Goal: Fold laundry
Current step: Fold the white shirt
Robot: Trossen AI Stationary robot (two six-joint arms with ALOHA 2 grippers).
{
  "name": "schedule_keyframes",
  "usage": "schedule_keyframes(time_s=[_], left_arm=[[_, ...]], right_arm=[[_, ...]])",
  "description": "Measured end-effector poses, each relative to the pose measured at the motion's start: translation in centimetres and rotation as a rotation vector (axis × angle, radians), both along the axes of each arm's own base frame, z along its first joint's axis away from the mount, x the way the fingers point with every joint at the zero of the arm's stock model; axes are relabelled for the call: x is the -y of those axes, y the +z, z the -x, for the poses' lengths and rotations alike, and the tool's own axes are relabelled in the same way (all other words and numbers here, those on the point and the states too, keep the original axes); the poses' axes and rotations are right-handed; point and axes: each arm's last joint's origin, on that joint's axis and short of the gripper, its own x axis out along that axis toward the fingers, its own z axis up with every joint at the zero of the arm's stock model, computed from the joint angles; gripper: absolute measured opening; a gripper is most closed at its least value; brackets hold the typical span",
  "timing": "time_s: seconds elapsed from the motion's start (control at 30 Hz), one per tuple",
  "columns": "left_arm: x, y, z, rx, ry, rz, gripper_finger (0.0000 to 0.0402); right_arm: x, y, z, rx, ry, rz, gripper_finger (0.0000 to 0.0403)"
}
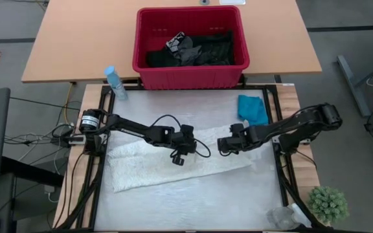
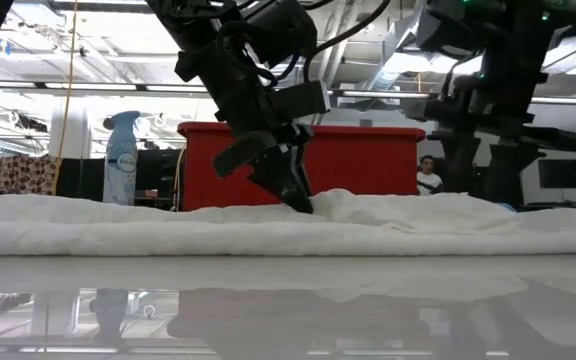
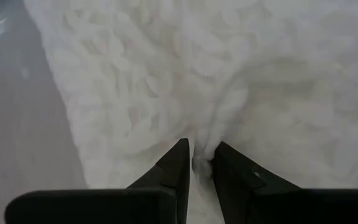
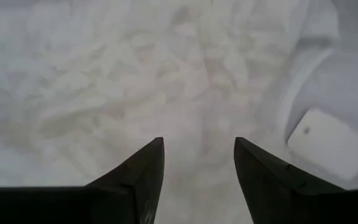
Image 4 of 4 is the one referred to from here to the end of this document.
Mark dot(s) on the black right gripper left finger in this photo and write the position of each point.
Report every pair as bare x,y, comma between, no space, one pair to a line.
104,205

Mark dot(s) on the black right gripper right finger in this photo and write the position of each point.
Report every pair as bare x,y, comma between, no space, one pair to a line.
291,205

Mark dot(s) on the white lace garment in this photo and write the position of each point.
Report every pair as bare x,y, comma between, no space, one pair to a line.
135,77

